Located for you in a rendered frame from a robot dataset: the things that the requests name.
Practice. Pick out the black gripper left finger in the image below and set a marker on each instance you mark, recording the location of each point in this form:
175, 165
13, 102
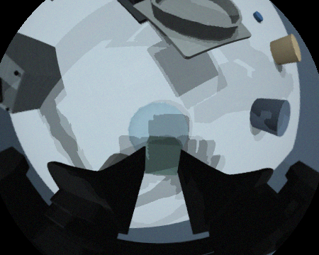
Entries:
116, 188

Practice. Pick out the light blue flat disc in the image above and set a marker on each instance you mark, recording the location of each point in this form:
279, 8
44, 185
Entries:
157, 119

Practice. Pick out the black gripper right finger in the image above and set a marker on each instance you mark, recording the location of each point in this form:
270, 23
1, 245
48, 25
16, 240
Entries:
208, 191

